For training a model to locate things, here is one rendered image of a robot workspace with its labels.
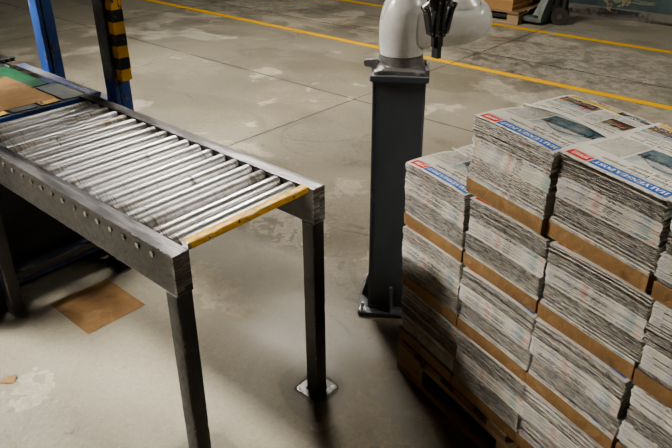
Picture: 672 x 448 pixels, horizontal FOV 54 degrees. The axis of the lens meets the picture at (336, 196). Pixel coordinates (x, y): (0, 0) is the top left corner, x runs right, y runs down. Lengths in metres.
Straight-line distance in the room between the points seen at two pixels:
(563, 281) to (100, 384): 1.65
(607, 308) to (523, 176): 0.37
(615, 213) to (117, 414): 1.71
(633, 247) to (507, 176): 0.38
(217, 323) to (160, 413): 0.50
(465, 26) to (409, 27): 0.20
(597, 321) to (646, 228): 0.29
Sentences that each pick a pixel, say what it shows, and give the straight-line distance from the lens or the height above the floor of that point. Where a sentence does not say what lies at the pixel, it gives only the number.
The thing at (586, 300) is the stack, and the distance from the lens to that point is 1.70.
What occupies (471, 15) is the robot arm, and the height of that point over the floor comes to 1.19.
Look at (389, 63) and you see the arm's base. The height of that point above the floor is 1.04.
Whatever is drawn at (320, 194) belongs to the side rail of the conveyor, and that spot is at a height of 0.77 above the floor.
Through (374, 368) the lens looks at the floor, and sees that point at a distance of 2.52.
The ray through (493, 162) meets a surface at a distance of 1.79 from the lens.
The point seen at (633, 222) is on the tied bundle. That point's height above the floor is 0.98.
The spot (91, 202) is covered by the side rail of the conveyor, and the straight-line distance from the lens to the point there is 2.01.
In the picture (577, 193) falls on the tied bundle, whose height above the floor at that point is 0.98.
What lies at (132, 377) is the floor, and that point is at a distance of 2.60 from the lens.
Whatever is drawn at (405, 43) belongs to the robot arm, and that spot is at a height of 1.11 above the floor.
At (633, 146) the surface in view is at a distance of 1.70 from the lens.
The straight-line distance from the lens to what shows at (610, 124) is 1.84.
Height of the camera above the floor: 1.66
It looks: 27 degrees down
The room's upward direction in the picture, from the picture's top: straight up
